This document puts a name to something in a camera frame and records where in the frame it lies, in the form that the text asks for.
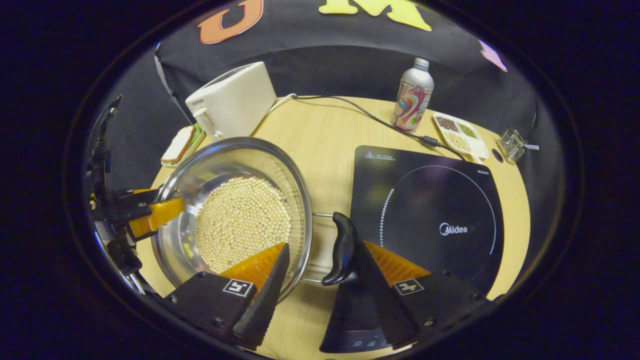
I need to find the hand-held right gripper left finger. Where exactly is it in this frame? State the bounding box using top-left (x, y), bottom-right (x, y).
top-left (162, 242), bottom-right (291, 352)

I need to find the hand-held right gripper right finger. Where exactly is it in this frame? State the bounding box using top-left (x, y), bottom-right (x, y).
top-left (352, 240), bottom-right (488, 351)

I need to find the steel pot with black handles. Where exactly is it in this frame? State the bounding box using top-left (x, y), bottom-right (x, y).
top-left (150, 136), bottom-right (360, 306)

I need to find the pile of soybeans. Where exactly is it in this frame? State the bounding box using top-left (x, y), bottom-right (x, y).
top-left (195, 176), bottom-right (292, 274)

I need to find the black induction cooktop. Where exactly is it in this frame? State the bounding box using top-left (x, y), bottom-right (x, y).
top-left (320, 145), bottom-right (505, 354)

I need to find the sandwich on green plate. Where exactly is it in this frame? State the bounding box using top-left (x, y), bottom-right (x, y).
top-left (160, 123), bottom-right (206, 167)

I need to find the white toaster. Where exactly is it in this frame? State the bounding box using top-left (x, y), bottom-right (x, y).
top-left (185, 61), bottom-right (277, 141)

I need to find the white divided dish of beans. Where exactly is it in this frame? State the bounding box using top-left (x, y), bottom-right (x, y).
top-left (433, 112), bottom-right (491, 163)

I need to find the printed drink bottle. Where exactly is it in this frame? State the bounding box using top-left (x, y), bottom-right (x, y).
top-left (391, 57), bottom-right (435, 133)

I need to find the white toaster cable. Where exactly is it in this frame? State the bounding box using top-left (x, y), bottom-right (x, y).
top-left (267, 93), bottom-right (298, 117)

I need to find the black power cable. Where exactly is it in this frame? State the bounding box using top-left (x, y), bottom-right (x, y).
top-left (295, 95), bottom-right (466, 161)

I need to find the wire utensil holder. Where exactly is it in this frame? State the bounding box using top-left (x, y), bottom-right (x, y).
top-left (498, 127), bottom-right (527, 165)

